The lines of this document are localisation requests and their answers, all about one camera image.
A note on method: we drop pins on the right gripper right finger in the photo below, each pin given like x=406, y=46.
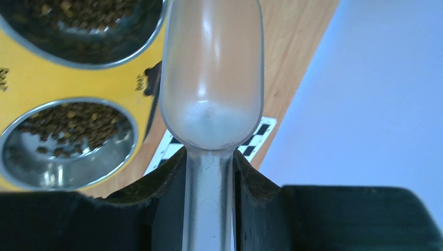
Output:
x=302, y=217

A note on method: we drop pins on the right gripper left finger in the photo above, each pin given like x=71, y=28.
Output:
x=145, y=215

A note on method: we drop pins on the yellow double pet bowl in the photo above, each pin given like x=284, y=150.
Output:
x=34, y=79

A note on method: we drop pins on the clear plastic scoop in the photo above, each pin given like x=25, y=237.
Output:
x=211, y=100

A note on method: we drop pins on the brown pet food kibble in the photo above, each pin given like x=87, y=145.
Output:
x=91, y=31

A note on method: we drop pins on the black white checkerboard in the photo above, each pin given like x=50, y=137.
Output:
x=169, y=145

